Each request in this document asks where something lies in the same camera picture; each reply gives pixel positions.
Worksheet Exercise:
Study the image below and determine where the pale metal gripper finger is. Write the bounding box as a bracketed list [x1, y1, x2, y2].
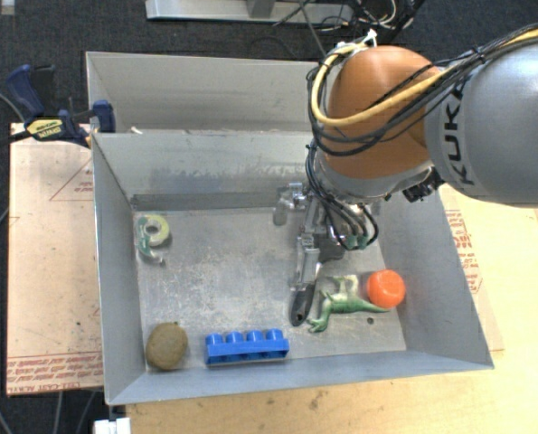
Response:
[288, 236, 307, 292]
[302, 246, 324, 289]

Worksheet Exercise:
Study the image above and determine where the green toy dinosaur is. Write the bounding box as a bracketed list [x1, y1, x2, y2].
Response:
[306, 274, 392, 335]

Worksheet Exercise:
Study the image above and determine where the grey metal bin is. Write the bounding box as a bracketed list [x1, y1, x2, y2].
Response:
[85, 51, 495, 406]

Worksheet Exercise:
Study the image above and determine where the orange plastic cup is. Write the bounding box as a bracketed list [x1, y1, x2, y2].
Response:
[365, 269, 407, 310]

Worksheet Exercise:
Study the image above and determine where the blue toy building brick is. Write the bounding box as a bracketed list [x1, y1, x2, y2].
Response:
[204, 327, 291, 367]

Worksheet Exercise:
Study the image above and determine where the green tape dispenser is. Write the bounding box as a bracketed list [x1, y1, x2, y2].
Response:
[134, 213, 173, 266]

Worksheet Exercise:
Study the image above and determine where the brown kiwi fruit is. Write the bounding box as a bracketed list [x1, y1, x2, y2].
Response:
[145, 322, 190, 372]

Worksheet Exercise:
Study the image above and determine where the brown cardboard board red print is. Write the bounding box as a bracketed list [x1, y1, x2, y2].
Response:
[5, 122, 505, 397]

